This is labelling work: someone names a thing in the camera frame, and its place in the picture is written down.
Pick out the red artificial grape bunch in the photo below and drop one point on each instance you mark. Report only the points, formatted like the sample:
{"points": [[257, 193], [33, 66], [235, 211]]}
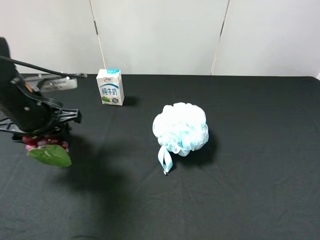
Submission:
{"points": [[48, 150]]}

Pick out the light blue mesh bath loofah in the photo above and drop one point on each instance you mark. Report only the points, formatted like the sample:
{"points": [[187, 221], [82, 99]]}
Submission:
{"points": [[180, 128]]}

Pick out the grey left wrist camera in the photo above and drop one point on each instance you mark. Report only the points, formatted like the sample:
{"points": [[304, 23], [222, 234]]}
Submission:
{"points": [[51, 83]]}

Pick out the white blue milk carton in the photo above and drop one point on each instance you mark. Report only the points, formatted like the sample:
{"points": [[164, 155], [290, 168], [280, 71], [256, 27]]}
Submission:
{"points": [[110, 87]]}

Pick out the black tablecloth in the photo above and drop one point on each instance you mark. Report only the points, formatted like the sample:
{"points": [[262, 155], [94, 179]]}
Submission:
{"points": [[257, 178]]}

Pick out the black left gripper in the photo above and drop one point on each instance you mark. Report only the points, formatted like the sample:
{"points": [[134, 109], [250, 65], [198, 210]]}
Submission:
{"points": [[27, 115]]}

